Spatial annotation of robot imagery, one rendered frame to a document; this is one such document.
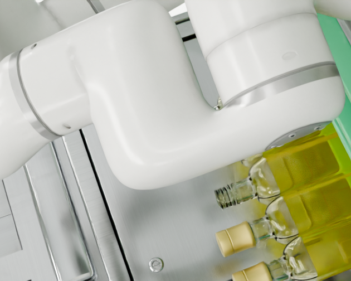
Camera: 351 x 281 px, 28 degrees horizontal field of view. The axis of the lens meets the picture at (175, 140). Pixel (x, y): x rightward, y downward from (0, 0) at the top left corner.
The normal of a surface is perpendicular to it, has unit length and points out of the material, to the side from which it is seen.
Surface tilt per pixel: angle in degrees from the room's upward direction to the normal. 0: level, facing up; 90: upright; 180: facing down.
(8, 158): 85
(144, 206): 90
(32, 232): 90
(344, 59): 90
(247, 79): 54
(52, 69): 70
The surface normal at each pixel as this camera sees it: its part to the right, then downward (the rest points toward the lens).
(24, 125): 0.04, 0.58
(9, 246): -0.05, -0.39
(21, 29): 0.57, 0.11
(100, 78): -0.49, 0.01
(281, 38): 0.06, -0.17
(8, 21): 0.40, 0.21
